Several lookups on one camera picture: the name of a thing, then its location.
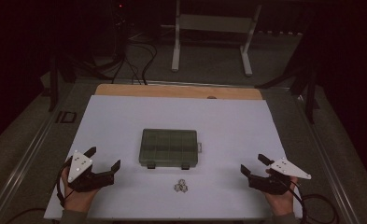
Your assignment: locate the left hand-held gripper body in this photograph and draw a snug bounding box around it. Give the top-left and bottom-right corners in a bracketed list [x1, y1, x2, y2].
[66, 150, 116, 193]

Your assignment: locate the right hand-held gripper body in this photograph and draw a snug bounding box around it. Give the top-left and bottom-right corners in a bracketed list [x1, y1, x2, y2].
[248, 157, 312, 196]

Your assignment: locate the green plastic compartment box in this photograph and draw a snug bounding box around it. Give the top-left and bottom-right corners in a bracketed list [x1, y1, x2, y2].
[138, 128, 203, 171]

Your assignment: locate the person's right hand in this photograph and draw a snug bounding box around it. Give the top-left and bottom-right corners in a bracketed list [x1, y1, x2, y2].
[262, 168, 299, 217]

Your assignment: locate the person's left hand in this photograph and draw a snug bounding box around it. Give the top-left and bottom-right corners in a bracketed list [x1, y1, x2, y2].
[61, 167, 101, 215]

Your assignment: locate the white board sheet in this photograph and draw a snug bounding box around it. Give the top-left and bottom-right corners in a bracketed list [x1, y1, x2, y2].
[43, 94, 308, 221]

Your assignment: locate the black tripod stand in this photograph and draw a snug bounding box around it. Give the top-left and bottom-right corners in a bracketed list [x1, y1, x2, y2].
[254, 31, 321, 125]
[40, 54, 79, 113]

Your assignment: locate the wooden table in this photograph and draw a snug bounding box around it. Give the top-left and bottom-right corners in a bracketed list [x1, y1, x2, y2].
[94, 83, 263, 101]

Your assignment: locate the right hand-held gripper cable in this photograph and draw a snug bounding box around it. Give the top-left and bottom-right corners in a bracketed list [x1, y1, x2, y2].
[282, 176, 340, 224]

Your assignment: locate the hand-held gripper cable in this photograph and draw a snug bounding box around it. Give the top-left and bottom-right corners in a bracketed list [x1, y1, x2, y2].
[282, 176, 340, 224]
[4, 156, 74, 224]

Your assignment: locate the left hand-held gripper cable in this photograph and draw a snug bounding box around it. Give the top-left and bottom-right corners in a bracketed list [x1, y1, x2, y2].
[4, 156, 74, 224]

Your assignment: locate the metal floor rail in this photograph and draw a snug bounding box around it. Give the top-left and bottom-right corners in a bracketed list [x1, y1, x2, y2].
[291, 89, 367, 224]
[0, 81, 79, 224]

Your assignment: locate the black floor cable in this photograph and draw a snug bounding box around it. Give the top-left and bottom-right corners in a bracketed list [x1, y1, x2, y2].
[140, 43, 159, 86]
[110, 57, 142, 85]

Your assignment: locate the white metal stand frame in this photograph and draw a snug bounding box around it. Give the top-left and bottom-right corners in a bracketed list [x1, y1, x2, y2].
[161, 0, 263, 77]

